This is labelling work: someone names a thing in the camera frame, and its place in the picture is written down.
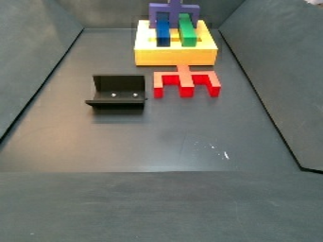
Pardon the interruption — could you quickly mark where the purple branched puzzle piece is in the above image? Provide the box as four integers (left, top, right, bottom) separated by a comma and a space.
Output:
149, 0, 200, 28

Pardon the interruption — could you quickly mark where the yellow wooden board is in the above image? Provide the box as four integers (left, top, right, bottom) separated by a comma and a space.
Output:
133, 20, 219, 66

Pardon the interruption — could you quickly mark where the red branched puzzle piece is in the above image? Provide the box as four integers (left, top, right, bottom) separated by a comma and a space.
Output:
152, 65, 220, 98

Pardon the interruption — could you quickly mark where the green block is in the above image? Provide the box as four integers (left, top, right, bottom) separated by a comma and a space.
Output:
177, 13, 196, 47

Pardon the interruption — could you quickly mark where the blue block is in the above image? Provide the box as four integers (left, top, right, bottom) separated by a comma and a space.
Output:
155, 12, 171, 47

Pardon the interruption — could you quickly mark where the black angle bracket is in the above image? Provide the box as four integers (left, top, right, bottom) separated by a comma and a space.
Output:
84, 74, 147, 108

